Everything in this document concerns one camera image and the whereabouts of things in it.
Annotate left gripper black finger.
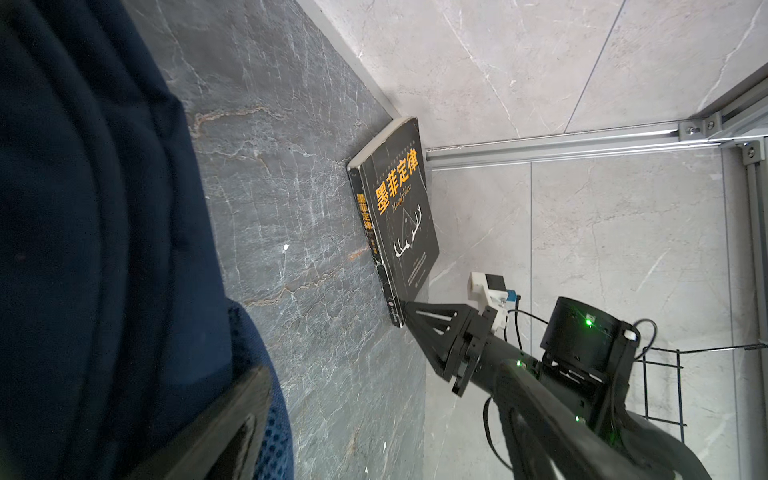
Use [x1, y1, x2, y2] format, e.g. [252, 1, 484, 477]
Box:
[127, 366, 272, 479]

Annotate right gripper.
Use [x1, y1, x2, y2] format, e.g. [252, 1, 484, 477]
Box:
[401, 301, 528, 397]

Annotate black book gold title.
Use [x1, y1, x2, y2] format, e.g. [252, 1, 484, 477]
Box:
[346, 116, 439, 327]

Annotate navy blue student backpack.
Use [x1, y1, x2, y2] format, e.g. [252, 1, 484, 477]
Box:
[1, 1, 294, 479]

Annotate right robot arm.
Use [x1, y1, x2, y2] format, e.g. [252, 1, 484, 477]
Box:
[403, 297, 710, 479]

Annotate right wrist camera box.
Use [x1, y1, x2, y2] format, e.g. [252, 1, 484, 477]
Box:
[468, 272, 519, 334]

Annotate black wire hook rack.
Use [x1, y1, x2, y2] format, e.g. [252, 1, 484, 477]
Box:
[627, 342, 767, 457]

